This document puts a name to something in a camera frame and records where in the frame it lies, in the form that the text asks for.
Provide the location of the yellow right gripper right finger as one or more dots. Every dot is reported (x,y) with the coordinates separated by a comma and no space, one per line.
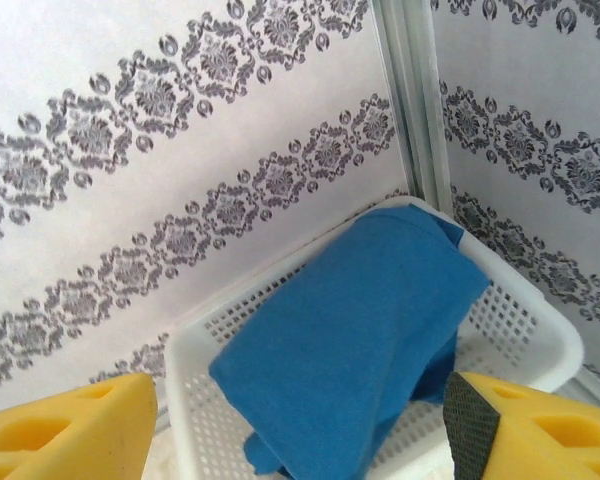
(540,440)

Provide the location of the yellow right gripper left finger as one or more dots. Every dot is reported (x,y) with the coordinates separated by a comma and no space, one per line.
(65,435)

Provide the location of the blue long pants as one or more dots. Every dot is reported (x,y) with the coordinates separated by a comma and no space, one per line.
(340,350)

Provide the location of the white perforated plastic basket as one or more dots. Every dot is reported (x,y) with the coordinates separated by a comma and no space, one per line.
(560,350)

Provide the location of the aluminium frame post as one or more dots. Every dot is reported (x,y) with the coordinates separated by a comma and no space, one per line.
(415,100)

